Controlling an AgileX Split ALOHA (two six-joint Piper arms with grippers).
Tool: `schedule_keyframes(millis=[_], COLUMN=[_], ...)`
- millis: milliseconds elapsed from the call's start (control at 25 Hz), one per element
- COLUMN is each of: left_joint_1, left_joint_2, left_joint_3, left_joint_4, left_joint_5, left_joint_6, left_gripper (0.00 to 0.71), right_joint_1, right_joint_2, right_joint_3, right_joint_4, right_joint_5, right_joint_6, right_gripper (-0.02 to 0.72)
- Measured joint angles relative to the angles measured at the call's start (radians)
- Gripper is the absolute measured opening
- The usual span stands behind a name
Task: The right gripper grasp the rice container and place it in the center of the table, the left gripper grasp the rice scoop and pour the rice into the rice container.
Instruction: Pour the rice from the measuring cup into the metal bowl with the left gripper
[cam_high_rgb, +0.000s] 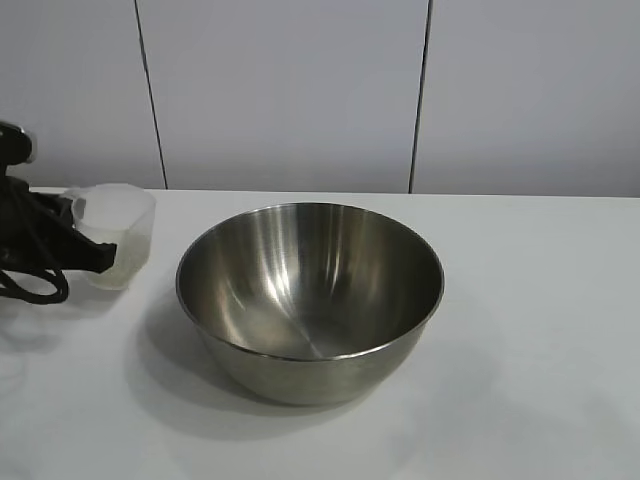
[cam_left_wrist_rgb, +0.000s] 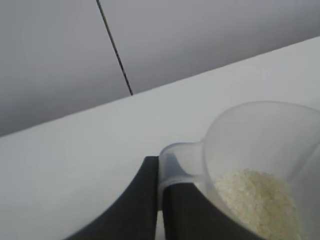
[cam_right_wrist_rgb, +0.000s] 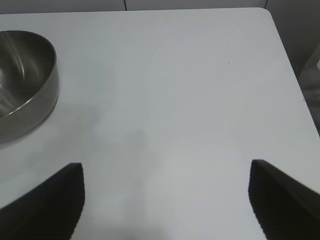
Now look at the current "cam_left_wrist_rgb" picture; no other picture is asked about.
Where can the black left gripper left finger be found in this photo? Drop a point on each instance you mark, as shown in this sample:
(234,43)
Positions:
(135,212)

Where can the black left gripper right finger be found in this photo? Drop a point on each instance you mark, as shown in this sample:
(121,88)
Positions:
(187,215)

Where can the white uncooked rice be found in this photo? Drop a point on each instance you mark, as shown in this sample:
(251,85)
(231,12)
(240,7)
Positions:
(257,200)

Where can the translucent plastic measuring cup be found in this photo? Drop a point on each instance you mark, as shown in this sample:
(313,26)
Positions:
(250,140)

